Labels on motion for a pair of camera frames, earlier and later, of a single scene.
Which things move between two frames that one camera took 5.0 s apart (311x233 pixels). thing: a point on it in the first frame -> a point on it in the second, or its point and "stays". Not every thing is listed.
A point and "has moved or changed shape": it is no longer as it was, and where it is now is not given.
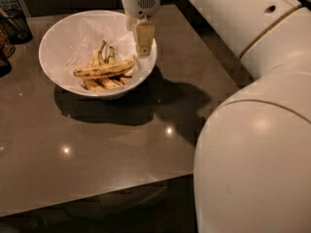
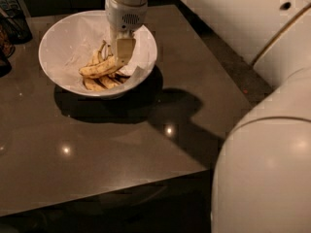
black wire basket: x=16 y=25 stays
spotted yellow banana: x=104 y=70 has moved or changed shape
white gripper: x=140 y=3 -> x=124 y=16
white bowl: x=72 y=42 stays
